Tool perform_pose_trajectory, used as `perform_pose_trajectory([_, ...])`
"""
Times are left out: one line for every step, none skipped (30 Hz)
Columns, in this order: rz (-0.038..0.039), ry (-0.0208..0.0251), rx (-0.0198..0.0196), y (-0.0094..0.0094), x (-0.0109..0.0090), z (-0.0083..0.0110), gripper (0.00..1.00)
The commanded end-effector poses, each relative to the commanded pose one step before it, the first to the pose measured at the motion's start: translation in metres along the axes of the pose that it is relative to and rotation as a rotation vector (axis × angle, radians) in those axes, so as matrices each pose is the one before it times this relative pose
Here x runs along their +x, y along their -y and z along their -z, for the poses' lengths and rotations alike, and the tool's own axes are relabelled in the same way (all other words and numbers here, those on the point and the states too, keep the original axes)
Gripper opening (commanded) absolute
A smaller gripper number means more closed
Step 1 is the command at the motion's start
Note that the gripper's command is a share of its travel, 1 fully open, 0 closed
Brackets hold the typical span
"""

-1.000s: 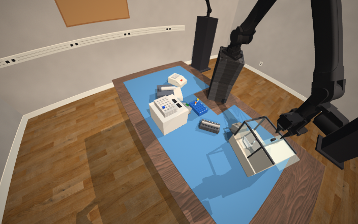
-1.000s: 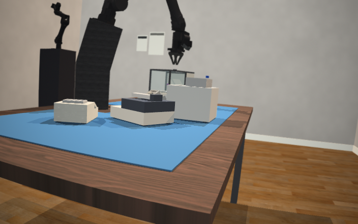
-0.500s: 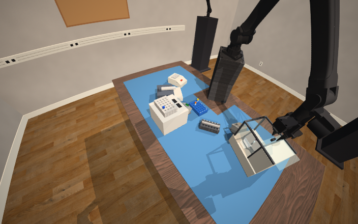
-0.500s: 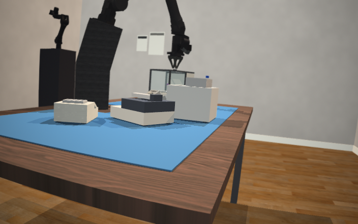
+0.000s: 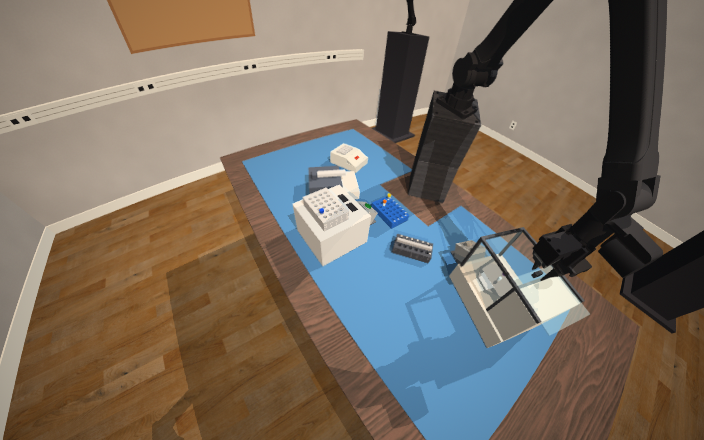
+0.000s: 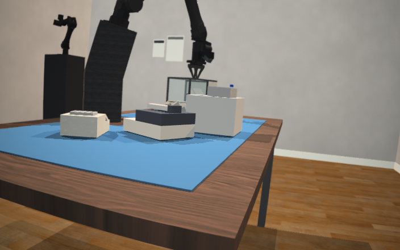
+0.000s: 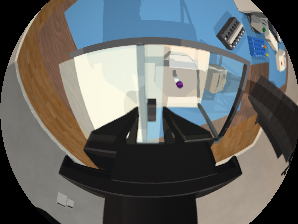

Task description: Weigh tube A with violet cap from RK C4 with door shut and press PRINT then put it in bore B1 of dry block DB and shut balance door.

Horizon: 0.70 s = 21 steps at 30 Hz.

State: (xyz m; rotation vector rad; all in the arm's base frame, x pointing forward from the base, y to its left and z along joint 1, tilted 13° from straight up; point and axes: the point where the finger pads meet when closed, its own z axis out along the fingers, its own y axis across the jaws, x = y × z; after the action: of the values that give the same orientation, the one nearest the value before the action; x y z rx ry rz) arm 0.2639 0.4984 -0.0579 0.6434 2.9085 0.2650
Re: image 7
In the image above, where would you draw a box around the clear test tube with liquid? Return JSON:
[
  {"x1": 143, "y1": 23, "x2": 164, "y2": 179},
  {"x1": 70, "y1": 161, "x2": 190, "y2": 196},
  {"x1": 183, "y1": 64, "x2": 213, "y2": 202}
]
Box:
[{"x1": 173, "y1": 76, "x2": 183, "y2": 88}]

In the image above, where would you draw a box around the blue flat mat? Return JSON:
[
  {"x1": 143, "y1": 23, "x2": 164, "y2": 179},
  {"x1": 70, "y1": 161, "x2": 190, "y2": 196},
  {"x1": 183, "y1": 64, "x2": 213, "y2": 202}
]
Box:
[{"x1": 64, "y1": 0, "x2": 286, "y2": 88}]

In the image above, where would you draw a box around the blue tube rack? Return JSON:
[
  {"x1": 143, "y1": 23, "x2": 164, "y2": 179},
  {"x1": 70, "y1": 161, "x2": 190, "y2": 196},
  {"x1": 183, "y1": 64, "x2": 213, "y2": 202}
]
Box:
[{"x1": 247, "y1": 36, "x2": 266, "y2": 57}]

